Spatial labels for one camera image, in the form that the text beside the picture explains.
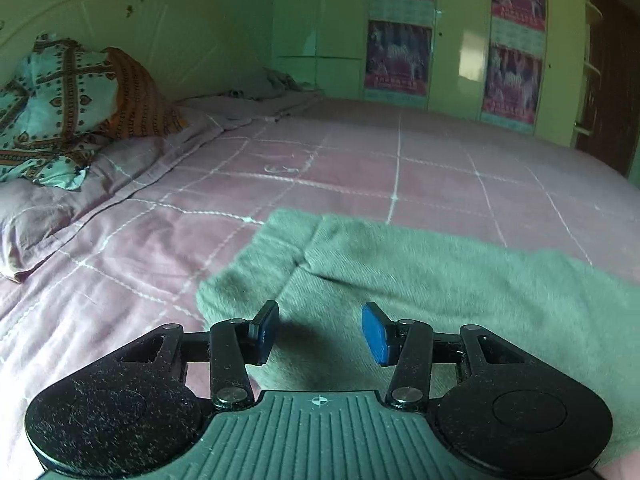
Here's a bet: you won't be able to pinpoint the cream corner shelf unit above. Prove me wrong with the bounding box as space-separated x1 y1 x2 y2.
574 0 605 137

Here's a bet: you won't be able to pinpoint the bed with pink checked cover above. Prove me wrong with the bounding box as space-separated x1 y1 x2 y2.
0 92 640 480

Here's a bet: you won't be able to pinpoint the cream glossy wardrobe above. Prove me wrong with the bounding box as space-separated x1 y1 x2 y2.
270 0 588 148

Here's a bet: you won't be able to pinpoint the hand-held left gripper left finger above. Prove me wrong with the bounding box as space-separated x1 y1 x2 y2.
117 300 281 409

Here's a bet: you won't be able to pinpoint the teal patterned cloth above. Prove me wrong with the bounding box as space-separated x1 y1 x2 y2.
0 32 123 192

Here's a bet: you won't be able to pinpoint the crumpled grey garment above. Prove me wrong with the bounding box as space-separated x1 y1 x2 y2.
227 66 313 102

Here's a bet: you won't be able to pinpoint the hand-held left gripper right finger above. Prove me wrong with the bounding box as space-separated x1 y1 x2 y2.
360 302 524 409

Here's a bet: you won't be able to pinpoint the grey-green pants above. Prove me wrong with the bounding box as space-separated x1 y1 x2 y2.
196 208 640 467

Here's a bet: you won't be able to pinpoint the brown wooden door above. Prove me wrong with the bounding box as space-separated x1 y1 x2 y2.
575 0 640 177

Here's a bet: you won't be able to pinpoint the purple pillow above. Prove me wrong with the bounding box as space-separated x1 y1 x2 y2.
0 107 228 284
177 91 326 128

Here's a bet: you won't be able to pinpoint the cream curved headboard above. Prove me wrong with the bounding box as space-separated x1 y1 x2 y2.
0 0 281 103

